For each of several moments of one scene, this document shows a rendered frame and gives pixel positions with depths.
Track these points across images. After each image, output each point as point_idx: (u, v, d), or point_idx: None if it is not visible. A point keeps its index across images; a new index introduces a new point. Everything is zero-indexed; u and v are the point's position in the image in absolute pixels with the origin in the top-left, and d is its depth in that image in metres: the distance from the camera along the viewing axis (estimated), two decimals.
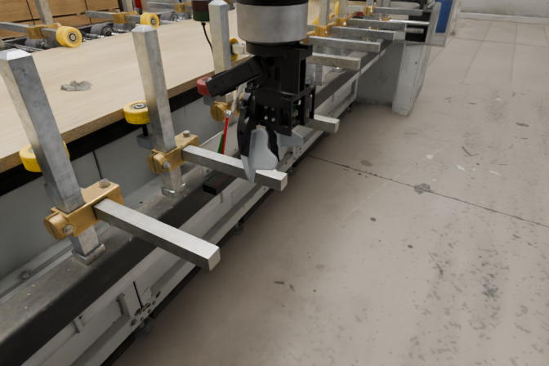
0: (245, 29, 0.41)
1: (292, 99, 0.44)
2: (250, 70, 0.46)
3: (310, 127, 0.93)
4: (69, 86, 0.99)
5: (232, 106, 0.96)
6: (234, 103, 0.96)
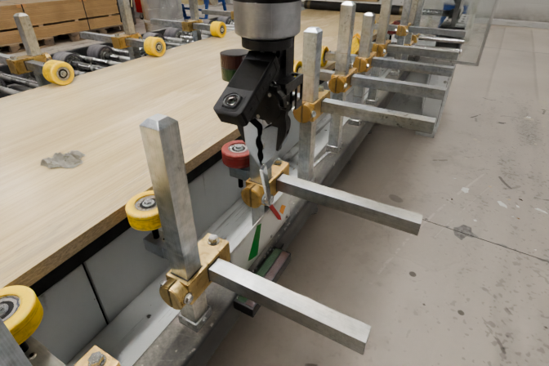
0: (292, 24, 0.44)
1: (300, 73, 0.53)
2: (274, 69, 0.47)
3: (381, 223, 0.68)
4: (52, 160, 0.74)
5: (267, 199, 0.70)
6: (267, 198, 0.69)
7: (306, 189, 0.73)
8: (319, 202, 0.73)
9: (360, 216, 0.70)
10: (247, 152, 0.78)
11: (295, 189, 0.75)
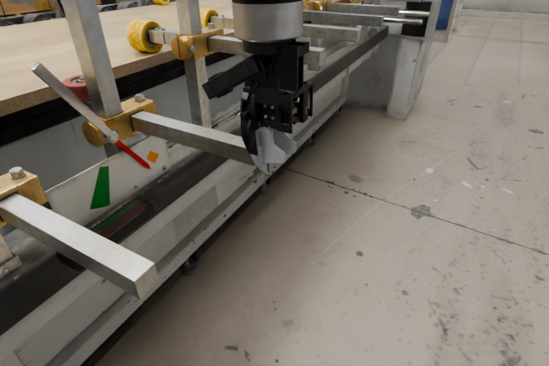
0: (243, 28, 0.42)
1: (292, 95, 0.44)
2: (247, 69, 0.46)
3: (220, 153, 0.58)
4: None
5: (103, 132, 0.59)
6: (100, 130, 0.58)
7: (146, 121, 0.63)
8: (161, 136, 0.63)
9: (199, 148, 0.59)
10: None
11: (137, 123, 0.65)
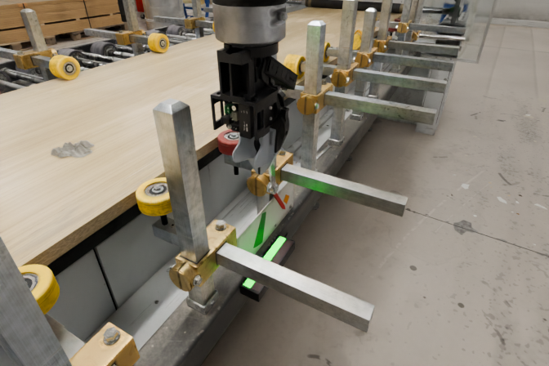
0: None
1: (213, 94, 0.45)
2: None
3: (368, 205, 0.71)
4: (62, 149, 0.76)
5: (272, 187, 0.72)
6: (272, 186, 0.71)
7: (297, 174, 0.77)
8: (309, 186, 0.76)
9: (348, 198, 0.73)
10: None
11: (287, 175, 0.78)
